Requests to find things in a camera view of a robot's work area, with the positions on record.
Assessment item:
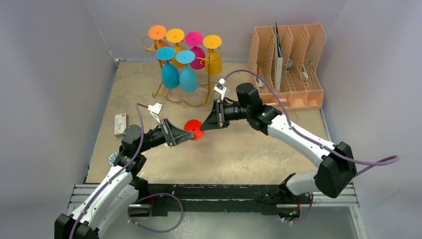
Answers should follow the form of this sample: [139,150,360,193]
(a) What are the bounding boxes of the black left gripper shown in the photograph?
[137,119,195,153]

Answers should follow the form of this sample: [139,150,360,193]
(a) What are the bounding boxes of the red wine glass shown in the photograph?
[184,119,204,141]

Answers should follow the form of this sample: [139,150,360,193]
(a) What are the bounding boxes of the light blue wine glass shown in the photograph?
[176,50,199,93]

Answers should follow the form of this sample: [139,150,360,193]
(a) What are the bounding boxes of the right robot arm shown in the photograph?
[200,83,357,203]

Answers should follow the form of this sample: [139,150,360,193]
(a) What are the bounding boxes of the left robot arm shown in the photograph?
[54,119,195,239]

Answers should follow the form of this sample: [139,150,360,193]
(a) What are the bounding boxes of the yellow wine glass right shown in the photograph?
[203,35,222,75]

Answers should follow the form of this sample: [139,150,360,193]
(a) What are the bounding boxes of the yellow wine glass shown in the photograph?
[203,35,222,75]
[166,28,185,69]

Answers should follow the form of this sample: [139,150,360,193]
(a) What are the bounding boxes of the magenta wine glass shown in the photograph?
[185,31,206,70]

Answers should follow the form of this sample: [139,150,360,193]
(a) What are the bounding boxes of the yellow wine glass back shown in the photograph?
[166,28,185,69]

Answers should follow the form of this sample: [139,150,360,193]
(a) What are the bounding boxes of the orange wine glass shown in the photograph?
[148,25,170,50]

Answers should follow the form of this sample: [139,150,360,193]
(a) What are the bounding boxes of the white stapler box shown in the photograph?
[113,113,127,137]

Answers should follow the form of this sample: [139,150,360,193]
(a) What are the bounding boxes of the blue white round tin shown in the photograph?
[108,152,119,166]

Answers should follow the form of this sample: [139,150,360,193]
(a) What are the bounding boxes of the dark folder in organizer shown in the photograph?
[274,23,283,92]

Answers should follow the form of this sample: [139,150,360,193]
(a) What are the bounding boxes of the peach plastic file organizer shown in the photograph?
[247,24,326,111]

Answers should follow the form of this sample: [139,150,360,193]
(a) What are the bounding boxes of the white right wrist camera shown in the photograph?
[213,78,229,100]

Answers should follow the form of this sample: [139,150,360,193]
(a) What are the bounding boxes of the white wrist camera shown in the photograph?
[213,78,229,100]
[148,103,163,124]

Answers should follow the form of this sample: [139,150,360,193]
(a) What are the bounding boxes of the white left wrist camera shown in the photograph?
[148,103,163,124]

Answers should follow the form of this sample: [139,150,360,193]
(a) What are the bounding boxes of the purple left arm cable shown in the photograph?
[67,103,150,239]

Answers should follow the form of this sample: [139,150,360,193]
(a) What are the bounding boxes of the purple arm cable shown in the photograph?
[224,69,400,225]
[67,103,150,239]

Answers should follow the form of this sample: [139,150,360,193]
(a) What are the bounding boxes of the gold wire wine glass rack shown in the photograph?
[141,33,222,107]

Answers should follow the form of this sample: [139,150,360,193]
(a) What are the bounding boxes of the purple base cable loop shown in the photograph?
[127,192,185,234]

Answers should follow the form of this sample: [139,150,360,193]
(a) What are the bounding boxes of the aluminium frame rail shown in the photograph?
[68,184,359,210]

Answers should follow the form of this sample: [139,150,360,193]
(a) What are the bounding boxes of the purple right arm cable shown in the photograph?
[224,69,400,225]

